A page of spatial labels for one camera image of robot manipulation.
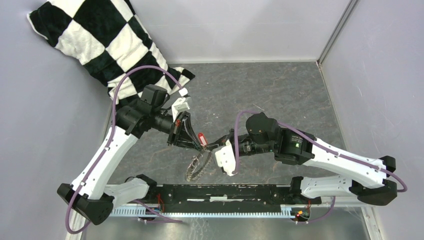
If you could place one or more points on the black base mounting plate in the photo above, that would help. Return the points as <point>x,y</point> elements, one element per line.
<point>224,198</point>

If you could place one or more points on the black white checkered pillow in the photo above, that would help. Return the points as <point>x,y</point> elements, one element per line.
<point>110,42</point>

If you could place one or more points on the aluminium frame rail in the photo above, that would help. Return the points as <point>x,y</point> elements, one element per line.
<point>298,211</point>

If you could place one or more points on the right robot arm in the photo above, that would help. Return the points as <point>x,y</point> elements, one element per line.
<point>367,179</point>

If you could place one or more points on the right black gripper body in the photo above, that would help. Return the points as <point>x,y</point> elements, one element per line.
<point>231,137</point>

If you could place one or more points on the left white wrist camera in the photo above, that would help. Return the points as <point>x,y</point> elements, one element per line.
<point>182,104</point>

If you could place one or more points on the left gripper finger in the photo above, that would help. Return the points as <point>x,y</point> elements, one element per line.
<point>186,143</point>
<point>190,132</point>

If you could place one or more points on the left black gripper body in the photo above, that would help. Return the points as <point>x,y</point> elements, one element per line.
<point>177,129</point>

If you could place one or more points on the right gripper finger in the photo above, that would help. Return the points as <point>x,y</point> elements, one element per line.
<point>213,148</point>
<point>220,141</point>

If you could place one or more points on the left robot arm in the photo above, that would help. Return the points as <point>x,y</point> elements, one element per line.
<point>89,194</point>

